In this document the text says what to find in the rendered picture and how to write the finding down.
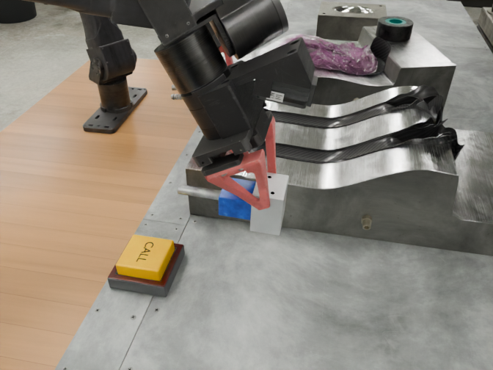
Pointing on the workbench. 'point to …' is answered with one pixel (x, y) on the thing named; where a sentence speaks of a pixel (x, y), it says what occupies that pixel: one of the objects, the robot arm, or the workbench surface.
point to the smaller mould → (347, 19)
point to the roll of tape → (394, 28)
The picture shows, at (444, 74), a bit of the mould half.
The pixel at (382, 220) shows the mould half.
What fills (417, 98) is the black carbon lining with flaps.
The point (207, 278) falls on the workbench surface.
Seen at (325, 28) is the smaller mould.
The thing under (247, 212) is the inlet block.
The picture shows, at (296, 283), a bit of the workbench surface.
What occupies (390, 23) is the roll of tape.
